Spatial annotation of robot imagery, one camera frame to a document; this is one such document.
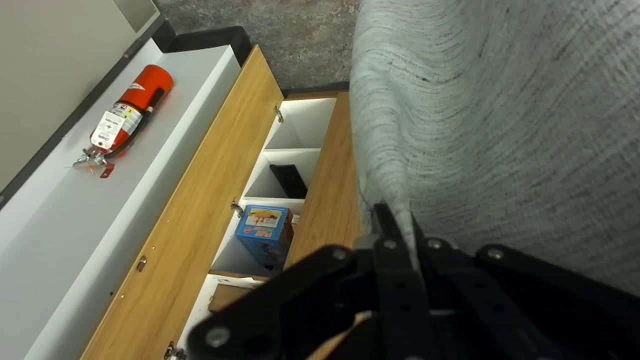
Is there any wooden cabinet with white shelves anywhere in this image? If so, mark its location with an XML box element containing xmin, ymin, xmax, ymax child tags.
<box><xmin>0</xmin><ymin>39</ymin><xmax>373</xmax><ymax>360</ymax></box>

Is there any brown cardboard piece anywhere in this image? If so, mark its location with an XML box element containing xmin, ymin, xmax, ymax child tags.
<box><xmin>208</xmin><ymin>283</ymin><xmax>254</xmax><ymax>314</ymax></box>

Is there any wooden cabinet door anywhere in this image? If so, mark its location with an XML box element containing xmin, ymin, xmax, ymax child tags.
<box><xmin>80</xmin><ymin>45</ymin><xmax>285</xmax><ymax>360</ymax></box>

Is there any grey woven curtain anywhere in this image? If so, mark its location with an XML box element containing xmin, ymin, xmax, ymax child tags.
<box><xmin>349</xmin><ymin>0</ymin><xmax>640</xmax><ymax>296</ymax></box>

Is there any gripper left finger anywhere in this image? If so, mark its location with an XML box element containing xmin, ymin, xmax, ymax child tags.
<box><xmin>186</xmin><ymin>202</ymin><xmax>435</xmax><ymax>360</ymax></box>

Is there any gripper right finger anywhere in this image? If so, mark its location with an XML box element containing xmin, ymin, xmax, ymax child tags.
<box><xmin>411</xmin><ymin>214</ymin><xmax>640</xmax><ymax>360</ymax></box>

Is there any black flat box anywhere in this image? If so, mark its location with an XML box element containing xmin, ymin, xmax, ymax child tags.
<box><xmin>269</xmin><ymin>164</ymin><xmax>309</xmax><ymax>200</ymax></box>

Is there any blue toy box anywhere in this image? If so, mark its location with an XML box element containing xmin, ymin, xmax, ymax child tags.
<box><xmin>235</xmin><ymin>204</ymin><xmax>295</xmax><ymax>273</ymax></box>

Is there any red fire extinguisher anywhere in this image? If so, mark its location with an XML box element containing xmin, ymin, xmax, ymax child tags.
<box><xmin>65</xmin><ymin>64</ymin><xmax>175</xmax><ymax>179</ymax></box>

